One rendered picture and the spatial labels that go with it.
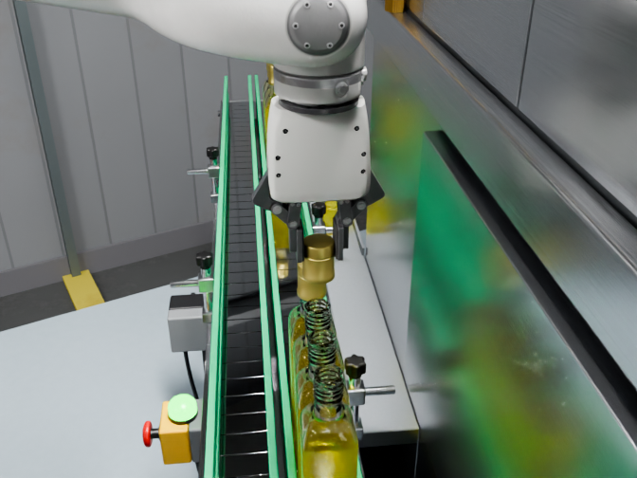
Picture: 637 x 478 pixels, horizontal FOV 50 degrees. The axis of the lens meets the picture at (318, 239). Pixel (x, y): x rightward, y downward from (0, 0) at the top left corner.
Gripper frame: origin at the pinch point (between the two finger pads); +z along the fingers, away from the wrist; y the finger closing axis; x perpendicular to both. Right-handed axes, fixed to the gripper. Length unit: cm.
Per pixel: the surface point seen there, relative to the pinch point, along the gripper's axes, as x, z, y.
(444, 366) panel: 9.8, 10.2, -11.8
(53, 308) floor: -196, 140, 94
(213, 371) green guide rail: -11.0, 26.1, 13.0
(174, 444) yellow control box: -14.5, 42.7, 20.2
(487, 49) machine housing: 3.0, -20.2, -14.8
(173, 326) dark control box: -42, 41, 22
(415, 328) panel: -1.7, 14.1, -11.9
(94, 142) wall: -230, 76, 72
